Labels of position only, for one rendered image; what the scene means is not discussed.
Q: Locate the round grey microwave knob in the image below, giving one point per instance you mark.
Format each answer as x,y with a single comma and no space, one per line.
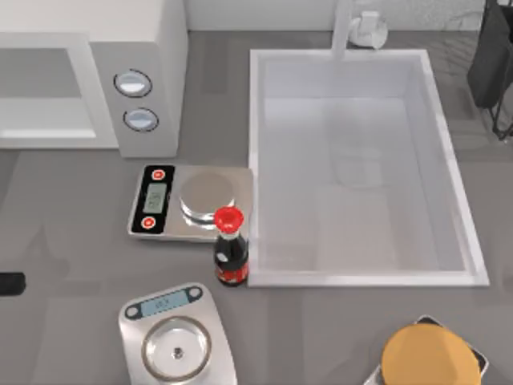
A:
132,83
140,119

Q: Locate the white sink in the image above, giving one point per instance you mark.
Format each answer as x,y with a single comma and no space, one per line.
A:
360,168

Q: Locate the tall white tap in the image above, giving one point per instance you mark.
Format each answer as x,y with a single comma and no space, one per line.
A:
344,28

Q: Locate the dark bottle with red cap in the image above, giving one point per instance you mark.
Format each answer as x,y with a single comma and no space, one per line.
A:
230,256

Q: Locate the silver scale with blue display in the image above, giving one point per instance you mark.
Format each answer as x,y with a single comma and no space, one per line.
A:
176,341

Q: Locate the pale microwave oven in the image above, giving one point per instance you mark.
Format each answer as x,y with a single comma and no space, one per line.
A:
132,48

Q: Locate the silver scale with black panel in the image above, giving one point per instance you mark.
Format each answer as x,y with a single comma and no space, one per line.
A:
172,216

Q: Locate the scale with orange round plate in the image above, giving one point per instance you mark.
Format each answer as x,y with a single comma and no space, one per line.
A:
425,357

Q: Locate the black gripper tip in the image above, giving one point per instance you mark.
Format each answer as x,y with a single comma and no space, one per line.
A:
11,282

